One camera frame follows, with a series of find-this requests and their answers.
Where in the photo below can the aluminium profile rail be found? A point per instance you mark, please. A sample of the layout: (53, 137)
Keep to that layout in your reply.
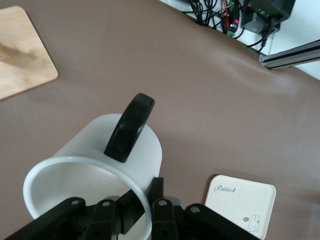
(290, 56)

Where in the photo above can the wooden mug tree stand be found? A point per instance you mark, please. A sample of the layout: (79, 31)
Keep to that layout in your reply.
(22, 55)

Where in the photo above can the white rabbit print tray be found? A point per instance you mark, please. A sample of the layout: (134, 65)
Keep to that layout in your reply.
(237, 207)

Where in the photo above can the dark electronics box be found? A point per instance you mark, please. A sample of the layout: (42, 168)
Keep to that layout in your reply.
(270, 10)

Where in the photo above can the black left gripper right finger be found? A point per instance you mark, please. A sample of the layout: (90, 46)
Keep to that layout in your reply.
(170, 222)

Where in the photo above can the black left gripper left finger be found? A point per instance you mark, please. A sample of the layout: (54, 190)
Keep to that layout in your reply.
(95, 220)

